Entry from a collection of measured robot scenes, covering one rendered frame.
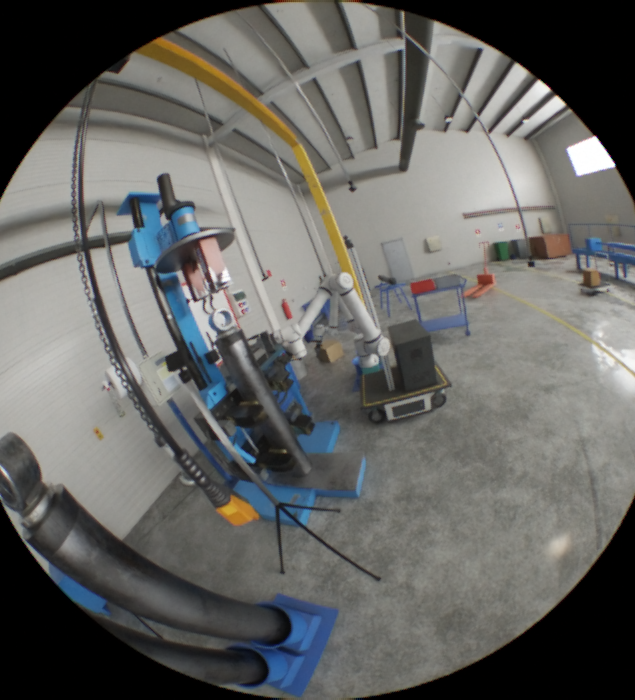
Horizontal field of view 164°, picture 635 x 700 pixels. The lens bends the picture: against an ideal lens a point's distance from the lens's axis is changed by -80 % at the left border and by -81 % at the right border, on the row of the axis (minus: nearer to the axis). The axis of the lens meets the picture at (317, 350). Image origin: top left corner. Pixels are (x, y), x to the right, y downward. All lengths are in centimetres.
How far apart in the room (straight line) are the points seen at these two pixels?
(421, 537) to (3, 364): 401
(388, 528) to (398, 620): 70
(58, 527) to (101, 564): 13
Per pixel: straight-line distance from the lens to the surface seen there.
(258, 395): 152
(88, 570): 68
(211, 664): 118
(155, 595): 77
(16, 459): 65
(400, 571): 164
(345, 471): 191
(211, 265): 131
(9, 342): 323
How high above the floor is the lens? 161
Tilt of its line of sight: 18 degrees down
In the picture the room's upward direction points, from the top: 21 degrees counter-clockwise
